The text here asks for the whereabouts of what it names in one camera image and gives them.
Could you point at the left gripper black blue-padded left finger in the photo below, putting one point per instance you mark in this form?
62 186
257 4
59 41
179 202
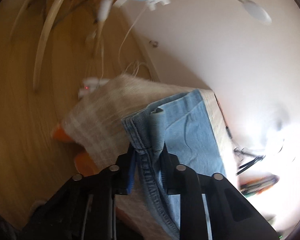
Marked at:
84 207

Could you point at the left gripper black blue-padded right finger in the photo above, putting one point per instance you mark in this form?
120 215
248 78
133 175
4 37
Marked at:
210 207

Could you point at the light blue denim pants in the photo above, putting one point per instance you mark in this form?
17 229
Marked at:
181 124

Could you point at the white power strip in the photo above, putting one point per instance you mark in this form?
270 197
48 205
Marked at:
90 84

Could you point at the blue round chair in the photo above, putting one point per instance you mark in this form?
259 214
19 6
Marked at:
103 13

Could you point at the white clip lamp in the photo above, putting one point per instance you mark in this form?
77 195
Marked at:
252 8

